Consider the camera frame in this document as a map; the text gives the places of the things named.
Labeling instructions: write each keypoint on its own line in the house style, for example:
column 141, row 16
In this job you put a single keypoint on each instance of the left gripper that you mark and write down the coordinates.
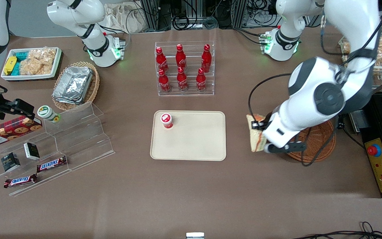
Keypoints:
column 266, row 122

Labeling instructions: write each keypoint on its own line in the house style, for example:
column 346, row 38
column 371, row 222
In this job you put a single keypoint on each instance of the triangle sandwich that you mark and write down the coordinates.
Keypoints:
column 256, row 141

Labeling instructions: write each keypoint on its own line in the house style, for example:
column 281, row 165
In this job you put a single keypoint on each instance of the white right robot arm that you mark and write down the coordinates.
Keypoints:
column 93, row 43

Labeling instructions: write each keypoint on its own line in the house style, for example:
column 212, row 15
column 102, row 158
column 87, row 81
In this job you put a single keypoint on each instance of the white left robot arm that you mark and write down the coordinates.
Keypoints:
column 323, row 96

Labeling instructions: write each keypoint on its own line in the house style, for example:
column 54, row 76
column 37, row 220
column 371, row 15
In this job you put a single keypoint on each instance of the white rectangular snack tray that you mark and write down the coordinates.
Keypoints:
column 28, row 77

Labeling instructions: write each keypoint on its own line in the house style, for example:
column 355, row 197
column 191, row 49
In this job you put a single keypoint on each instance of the round brown wicker basket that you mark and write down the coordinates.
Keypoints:
column 320, row 139

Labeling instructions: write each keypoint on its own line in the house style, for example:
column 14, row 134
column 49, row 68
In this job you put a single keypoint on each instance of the beige plastic tray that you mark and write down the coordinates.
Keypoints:
column 194, row 139

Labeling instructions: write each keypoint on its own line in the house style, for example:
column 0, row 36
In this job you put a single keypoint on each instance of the oval light wicker basket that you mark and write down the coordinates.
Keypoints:
column 93, row 89

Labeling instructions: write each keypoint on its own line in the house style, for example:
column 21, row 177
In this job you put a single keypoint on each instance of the red cookie box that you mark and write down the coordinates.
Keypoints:
column 10, row 131

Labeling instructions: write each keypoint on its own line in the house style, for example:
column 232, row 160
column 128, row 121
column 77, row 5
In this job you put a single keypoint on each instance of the green lid white cup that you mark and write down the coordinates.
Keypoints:
column 47, row 113

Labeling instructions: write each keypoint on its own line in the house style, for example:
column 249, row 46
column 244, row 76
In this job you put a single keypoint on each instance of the teal snack packet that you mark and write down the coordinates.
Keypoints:
column 16, row 69
column 21, row 55

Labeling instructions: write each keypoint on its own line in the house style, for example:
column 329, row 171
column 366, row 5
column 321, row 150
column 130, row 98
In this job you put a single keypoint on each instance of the yellow snack packet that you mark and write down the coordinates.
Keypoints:
column 10, row 65

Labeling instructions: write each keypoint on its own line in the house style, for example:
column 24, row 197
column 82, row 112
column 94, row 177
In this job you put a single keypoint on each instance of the small black box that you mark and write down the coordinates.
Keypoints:
column 10, row 162
column 31, row 151

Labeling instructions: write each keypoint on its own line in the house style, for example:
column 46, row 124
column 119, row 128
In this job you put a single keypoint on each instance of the clear bag of crackers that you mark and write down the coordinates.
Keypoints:
column 38, row 61

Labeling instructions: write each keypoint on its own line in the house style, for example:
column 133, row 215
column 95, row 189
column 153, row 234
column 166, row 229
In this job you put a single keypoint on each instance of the stacked aluminium foil containers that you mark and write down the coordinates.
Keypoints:
column 73, row 84

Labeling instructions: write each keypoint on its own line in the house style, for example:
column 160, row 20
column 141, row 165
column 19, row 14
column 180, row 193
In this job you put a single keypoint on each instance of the brown chocolate bar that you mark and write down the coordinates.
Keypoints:
column 51, row 163
column 20, row 181

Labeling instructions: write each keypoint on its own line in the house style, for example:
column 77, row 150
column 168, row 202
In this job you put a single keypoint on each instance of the clear acrylic stepped shelf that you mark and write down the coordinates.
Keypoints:
column 78, row 139

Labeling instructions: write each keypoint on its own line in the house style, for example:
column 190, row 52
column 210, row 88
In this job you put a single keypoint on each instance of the red cola bottle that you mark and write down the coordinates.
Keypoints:
column 163, row 81
column 160, row 60
column 182, row 79
column 180, row 58
column 206, row 59
column 201, row 80

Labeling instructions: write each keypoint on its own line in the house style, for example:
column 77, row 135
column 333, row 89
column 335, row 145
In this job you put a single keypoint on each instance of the clear acrylic bottle rack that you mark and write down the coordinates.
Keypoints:
column 191, row 91

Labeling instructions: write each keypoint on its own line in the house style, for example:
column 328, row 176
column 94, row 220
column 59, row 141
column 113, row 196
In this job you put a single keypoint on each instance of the red lid yogurt cup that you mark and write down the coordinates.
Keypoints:
column 166, row 121

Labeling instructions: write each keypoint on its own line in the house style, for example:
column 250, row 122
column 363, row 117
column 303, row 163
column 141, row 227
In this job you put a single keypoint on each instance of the red emergency stop button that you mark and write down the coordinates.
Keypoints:
column 373, row 150

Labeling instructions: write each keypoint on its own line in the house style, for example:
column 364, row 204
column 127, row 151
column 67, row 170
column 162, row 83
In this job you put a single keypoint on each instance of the black equipment base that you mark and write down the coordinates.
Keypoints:
column 376, row 132

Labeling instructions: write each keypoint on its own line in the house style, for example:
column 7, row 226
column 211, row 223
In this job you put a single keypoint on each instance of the beige cloth bag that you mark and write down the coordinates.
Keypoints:
column 124, row 18

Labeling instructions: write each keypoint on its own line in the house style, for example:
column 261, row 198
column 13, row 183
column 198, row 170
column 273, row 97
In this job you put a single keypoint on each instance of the silver metal bracket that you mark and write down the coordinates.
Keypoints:
column 358, row 121

